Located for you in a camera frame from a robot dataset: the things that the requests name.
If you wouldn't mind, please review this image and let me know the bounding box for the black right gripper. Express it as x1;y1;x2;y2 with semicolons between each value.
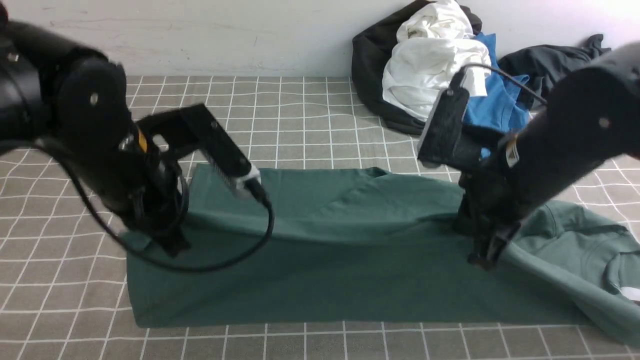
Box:
452;165;521;271

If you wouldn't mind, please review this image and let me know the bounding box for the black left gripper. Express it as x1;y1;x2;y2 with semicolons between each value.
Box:
112;150;190;258

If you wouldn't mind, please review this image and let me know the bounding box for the green long-sleeved shirt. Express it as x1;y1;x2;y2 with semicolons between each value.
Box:
126;168;640;347

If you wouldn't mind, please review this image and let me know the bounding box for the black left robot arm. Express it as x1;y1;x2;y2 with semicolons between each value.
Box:
1;6;190;257

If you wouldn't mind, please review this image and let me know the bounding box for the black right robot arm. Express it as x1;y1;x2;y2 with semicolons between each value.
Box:
454;42;640;270

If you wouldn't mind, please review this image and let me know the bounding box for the blue shirt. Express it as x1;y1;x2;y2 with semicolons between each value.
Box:
464;32;530;133

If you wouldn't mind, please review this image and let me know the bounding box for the dark grey crumpled shirt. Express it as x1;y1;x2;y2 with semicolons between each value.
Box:
497;34;611;98

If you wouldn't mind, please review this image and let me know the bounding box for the white crumpled shirt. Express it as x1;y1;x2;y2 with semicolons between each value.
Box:
382;0;491;122

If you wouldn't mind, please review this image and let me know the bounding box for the grey checked tablecloth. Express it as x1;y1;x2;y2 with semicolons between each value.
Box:
0;76;639;360

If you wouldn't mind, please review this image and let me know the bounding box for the black crumpled garment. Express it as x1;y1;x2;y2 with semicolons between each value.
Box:
350;0;490;136

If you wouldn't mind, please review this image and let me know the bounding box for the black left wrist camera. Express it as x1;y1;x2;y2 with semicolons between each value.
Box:
137;104;268;203

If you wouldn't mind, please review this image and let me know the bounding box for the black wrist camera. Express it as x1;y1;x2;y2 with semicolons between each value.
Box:
137;104;268;203
417;63;506;173

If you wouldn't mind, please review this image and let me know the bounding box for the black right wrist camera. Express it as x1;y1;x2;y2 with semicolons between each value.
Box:
417;63;506;173

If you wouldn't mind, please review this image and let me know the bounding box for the black left camera cable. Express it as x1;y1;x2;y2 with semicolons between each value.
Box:
30;137;275;274

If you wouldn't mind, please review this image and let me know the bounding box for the black camera cable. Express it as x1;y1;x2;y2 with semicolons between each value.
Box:
462;63;548;106
30;137;275;274

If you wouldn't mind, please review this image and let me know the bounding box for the black right camera cable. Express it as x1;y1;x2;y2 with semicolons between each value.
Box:
462;63;548;106

